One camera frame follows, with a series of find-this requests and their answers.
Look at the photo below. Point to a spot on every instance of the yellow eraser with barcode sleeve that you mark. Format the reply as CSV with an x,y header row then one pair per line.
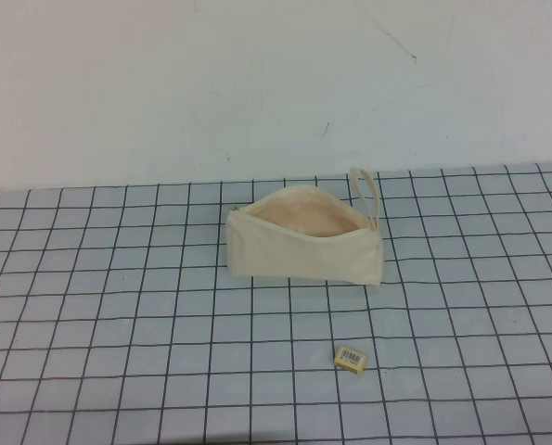
x,y
350,359

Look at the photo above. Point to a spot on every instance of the cream canvas pencil case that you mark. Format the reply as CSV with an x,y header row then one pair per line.
x,y
299,255

